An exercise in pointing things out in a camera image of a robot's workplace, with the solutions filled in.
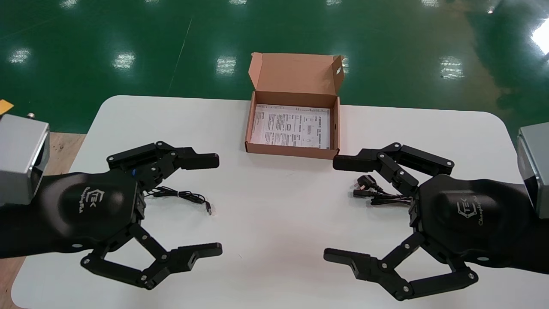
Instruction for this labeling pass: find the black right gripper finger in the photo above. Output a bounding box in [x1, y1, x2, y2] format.
[333, 142, 455, 197]

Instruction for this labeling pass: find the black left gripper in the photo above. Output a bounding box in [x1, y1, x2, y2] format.
[0, 141, 223, 291]

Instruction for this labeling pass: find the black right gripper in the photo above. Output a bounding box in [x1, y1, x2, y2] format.
[323, 174, 549, 301]

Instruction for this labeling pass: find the thin black USB cable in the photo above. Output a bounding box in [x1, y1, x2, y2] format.
[144, 185, 213, 216]

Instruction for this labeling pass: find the black power cable with plug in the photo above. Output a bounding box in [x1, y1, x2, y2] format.
[353, 174, 414, 206]

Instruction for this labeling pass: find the brown cardboard storage box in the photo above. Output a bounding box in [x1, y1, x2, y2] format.
[244, 52, 346, 160]

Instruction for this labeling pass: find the printed paper manual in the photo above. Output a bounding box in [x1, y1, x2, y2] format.
[250, 103, 332, 150]

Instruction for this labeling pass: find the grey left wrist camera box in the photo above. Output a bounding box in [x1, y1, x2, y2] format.
[0, 113, 51, 206]

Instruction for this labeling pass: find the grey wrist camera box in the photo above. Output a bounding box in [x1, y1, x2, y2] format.
[517, 121, 549, 219]
[0, 113, 51, 206]

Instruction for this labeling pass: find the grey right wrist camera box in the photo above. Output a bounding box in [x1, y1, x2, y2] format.
[517, 121, 549, 219]

